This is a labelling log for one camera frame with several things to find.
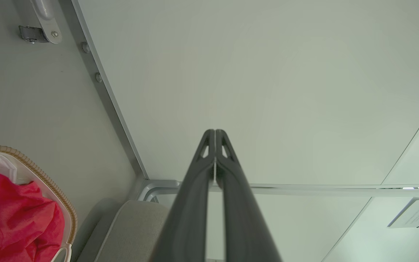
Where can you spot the red garment with white trim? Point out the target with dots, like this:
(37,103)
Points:
(9,218)

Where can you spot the grey partition base rail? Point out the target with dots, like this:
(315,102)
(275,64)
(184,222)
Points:
(107,98)

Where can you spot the grey fabric sofa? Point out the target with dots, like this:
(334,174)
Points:
(129,233)

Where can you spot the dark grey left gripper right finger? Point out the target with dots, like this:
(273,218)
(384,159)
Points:
(242,225)

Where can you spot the grey metal partition post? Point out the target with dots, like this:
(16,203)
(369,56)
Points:
(304,190)

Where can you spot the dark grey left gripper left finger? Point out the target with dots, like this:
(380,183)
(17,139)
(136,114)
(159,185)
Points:
(187,218)

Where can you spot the white paper note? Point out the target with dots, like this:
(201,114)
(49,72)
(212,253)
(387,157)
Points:
(416,214)

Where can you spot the laundry basket with white liner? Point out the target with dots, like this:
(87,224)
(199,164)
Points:
(46,185)

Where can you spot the round rail bolt cap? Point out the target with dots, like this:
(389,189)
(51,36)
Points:
(98,77)
(85,47)

